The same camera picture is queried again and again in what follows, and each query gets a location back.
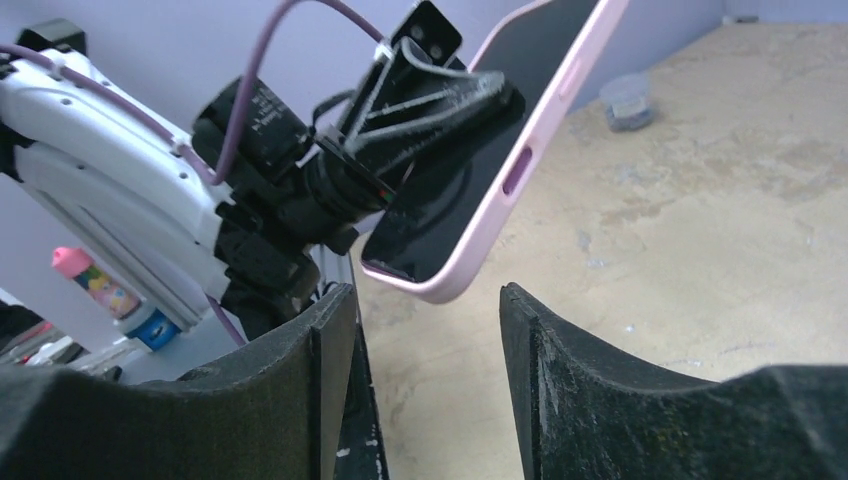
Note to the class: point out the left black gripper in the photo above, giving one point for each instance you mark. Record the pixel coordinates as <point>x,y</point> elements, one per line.
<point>404,110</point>

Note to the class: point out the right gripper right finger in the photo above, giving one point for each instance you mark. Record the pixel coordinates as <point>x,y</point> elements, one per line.
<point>585,409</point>

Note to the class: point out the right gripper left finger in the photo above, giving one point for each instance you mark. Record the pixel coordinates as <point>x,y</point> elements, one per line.
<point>270,410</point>

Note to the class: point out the phone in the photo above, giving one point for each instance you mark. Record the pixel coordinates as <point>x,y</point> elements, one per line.
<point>434,238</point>

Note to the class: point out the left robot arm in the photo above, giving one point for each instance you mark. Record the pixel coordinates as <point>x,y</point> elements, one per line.
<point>239,203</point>

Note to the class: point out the colourful bottle with pink cap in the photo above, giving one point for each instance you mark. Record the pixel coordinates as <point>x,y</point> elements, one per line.
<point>136,318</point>

